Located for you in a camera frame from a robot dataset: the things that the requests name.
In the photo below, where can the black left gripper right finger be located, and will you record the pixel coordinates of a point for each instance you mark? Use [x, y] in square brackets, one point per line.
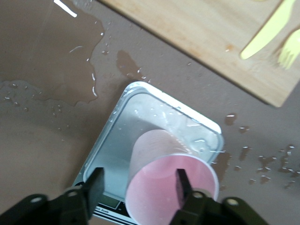
[199, 208]

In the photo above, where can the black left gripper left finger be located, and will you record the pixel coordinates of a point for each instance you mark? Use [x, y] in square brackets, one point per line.
[77, 204]

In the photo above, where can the pink plastic cup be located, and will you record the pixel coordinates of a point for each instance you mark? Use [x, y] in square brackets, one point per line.
[154, 187]

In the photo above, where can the silver digital kitchen scale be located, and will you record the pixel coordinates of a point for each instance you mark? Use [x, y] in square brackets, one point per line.
[122, 122]

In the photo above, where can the wooden cutting board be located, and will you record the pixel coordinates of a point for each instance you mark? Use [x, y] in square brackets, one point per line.
[211, 35]

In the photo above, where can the yellow plastic knife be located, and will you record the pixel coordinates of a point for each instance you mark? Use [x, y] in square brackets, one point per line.
[262, 39]

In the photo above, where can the yellow plastic fork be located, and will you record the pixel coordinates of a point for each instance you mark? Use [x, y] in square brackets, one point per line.
[289, 51]

